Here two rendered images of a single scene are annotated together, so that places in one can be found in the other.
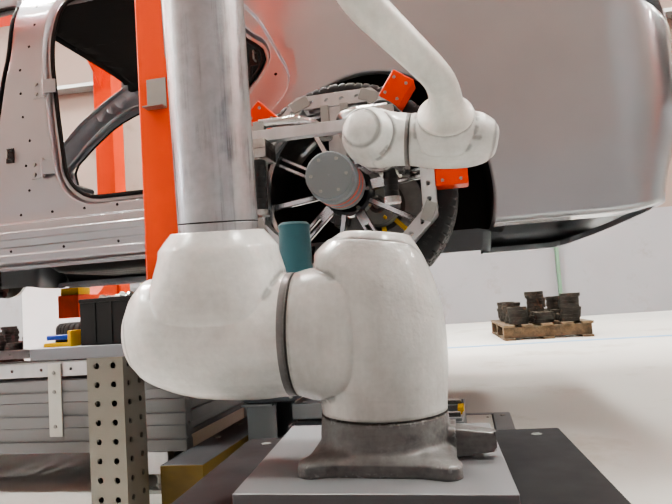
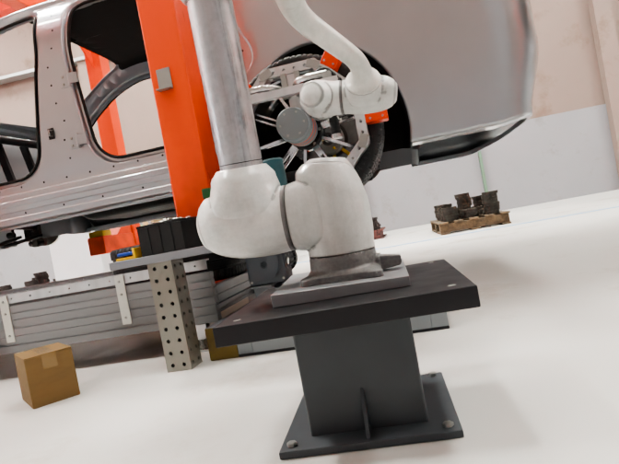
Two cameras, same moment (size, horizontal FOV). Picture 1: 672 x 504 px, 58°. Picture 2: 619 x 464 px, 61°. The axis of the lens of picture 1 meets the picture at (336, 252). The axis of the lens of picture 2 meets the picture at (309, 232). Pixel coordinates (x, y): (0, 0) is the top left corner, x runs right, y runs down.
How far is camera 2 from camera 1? 0.47 m
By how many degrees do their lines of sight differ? 6
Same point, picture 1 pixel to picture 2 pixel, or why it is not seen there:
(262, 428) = not seen: hidden behind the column
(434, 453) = (368, 266)
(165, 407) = (200, 295)
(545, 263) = (472, 169)
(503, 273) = (438, 182)
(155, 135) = (168, 109)
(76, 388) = (136, 290)
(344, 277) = (313, 183)
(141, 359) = (211, 239)
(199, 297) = (239, 203)
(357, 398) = (326, 244)
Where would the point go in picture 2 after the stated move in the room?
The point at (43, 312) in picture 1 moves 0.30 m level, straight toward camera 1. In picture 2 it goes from (68, 256) to (69, 256)
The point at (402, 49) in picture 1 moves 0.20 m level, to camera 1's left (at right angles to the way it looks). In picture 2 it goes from (331, 46) to (256, 60)
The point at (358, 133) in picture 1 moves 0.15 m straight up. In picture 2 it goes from (309, 98) to (300, 47)
